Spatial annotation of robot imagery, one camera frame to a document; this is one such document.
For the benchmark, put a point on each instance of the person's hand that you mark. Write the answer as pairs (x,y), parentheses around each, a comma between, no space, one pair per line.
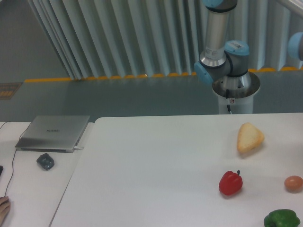
(4,208)

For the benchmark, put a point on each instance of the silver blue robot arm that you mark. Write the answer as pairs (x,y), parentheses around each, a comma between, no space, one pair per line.
(215,35)

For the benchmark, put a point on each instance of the red bell pepper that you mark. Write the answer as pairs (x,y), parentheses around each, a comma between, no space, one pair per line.
(230,183)

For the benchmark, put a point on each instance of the green bell pepper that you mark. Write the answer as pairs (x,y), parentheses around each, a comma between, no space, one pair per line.
(282,218)

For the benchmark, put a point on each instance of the black device at edge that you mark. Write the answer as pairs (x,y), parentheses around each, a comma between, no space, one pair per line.
(1,170)

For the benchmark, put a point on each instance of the small dark grey tray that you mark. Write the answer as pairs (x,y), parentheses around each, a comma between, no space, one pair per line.
(45,161)

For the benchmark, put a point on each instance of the silver Huawei laptop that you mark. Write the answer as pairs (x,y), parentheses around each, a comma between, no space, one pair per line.
(55,133)

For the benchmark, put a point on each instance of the white folded partition screen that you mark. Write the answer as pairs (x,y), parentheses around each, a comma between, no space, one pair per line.
(144,38)

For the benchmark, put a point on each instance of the yellow bread wedge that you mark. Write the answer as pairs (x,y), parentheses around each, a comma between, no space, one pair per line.
(249,137)

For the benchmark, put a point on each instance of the brown egg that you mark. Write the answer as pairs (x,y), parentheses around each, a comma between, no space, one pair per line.
(293,183)

